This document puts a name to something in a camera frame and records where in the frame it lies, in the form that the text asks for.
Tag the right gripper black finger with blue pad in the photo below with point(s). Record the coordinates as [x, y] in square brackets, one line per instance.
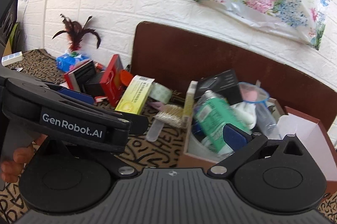
[246, 148]

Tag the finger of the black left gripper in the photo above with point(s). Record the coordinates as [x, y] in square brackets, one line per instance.
[139, 123]

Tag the yellow green medicine box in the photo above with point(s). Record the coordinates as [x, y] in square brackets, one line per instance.
[135, 96]

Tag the small black box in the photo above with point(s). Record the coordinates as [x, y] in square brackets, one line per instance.
[224, 84]

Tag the person's left hand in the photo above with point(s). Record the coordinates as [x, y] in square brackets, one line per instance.
[10, 170]

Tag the letter patterned brown cloth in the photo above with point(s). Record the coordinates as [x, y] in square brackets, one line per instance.
[139, 153]

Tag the white bristle brush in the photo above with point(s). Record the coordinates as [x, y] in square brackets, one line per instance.
[168, 115]

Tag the green label plastic bottle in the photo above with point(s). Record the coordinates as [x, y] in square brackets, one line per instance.
[213, 113]

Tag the red flat box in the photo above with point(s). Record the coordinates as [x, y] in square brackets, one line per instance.
[110, 81]

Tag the brown open cardboard box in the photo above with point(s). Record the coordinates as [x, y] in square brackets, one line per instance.
[196, 155]

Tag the narrow yellow box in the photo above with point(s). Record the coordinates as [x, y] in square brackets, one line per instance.
[189, 101]

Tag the clear bag blue rim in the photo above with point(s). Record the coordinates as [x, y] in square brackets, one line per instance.
[257, 96]

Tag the red lid box white inside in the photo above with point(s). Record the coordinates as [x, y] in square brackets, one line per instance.
[314, 137]

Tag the black red book box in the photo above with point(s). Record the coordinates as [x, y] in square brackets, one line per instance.
[80, 75]

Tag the dark brown wooden headboard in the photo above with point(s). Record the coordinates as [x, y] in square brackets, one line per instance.
[174, 57]

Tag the blue tissue pack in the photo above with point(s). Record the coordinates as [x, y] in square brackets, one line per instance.
[66, 61]

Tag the dark red feather toy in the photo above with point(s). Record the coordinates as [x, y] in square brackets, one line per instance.
[75, 32]

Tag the white blue label box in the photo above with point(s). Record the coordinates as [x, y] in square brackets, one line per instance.
[12, 58]

